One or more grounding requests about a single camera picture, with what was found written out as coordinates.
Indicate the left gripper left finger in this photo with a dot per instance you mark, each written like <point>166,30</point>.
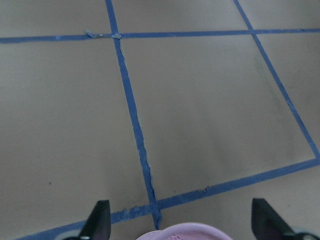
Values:
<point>98,224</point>

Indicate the pink mesh cup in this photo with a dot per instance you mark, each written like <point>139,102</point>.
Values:
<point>186,231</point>

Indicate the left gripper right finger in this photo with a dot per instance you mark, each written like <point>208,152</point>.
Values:
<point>267,224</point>

